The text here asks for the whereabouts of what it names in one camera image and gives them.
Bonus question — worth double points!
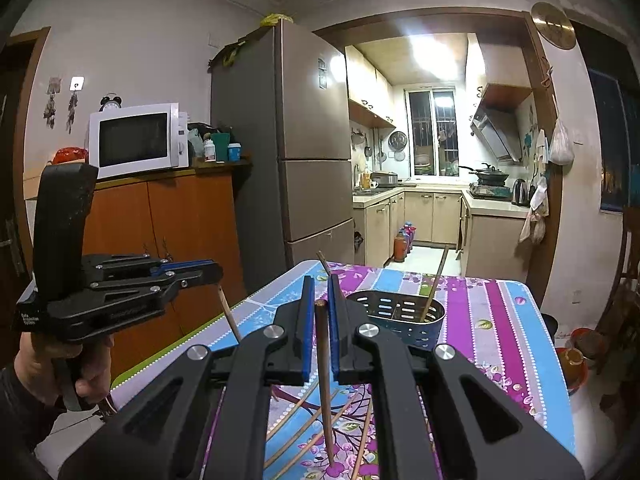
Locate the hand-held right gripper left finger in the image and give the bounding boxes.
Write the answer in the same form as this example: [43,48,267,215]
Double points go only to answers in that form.
[57,276,317,480]

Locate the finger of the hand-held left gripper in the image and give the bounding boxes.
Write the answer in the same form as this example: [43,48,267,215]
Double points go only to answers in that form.
[89,265,224,307]
[82,254,218,282]

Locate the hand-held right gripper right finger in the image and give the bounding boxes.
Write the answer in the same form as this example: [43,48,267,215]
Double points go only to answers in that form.
[327,275,586,480]

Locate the dark brown chopstick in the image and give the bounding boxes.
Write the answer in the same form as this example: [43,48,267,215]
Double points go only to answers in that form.
[314,299,337,467]

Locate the blue slotted utensil basket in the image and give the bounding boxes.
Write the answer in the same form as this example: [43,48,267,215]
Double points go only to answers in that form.
[346,290,447,354]

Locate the person's left forearm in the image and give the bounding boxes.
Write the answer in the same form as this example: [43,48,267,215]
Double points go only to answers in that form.
[0,365,63,461]

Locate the person's left hand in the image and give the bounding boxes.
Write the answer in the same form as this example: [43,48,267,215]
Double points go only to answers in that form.
[12,335,114,414]

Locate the orange wooden cabinet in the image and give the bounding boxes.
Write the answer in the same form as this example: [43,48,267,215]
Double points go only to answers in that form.
[25,159,252,378]

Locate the red pot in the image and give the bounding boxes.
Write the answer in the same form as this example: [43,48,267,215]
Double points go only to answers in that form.
[52,147,90,165]

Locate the dark wooden door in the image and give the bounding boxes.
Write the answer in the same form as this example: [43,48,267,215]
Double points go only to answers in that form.
[0,27,52,313]

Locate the white microwave oven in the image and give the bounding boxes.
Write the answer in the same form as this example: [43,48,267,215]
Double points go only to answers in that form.
[89,103,190,180]

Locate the green cup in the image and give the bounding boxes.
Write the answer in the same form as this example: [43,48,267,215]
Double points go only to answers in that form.
[210,132,231,163]

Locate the floral striped tablecloth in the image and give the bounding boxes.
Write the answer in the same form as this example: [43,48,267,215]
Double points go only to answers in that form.
[110,260,577,480]

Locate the beige kitchen base cabinets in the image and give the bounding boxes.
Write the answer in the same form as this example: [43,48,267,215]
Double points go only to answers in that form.
[352,187,532,282]

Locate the brown three-door refrigerator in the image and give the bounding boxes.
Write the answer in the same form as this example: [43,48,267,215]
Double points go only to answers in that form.
[210,19,357,307]

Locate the green dried leaves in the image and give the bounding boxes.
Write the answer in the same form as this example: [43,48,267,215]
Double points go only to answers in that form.
[208,40,249,69]

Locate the hanging round strainer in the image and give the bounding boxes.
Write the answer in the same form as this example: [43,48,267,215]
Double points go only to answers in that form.
[389,130,409,161]

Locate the gas stove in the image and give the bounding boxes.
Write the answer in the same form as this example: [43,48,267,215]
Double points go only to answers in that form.
[467,183,512,200]

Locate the black wok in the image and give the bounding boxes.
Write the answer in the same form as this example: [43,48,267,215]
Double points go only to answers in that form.
[458,162,510,185]

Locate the red plastic basin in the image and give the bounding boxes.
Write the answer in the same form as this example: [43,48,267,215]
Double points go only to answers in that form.
[554,347,589,394]

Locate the hanging kitchen towels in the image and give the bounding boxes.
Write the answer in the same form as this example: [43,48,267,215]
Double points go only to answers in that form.
[519,189,550,246]

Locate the barred kitchen window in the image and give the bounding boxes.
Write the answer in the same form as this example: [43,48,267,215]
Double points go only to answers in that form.
[407,87,460,177]

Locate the red bowl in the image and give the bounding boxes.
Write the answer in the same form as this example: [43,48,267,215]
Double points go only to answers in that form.
[571,327,607,359]

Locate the steel range hood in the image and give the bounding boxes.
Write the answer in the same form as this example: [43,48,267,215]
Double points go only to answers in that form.
[470,107,522,164]

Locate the wooden chair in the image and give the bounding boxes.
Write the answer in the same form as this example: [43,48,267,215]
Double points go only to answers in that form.
[594,205,640,377]

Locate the hanging white plastic bag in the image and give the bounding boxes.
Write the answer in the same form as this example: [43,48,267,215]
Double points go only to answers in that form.
[548,117,575,166]

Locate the hanging wall ornament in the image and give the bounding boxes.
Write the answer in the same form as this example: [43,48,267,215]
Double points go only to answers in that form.
[43,77,62,129]
[66,77,84,134]

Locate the beige wall cabinets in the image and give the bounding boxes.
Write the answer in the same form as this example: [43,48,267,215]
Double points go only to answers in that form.
[345,45,397,129]

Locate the round gold wall clock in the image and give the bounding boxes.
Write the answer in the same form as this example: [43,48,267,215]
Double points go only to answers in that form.
[530,2,576,50]

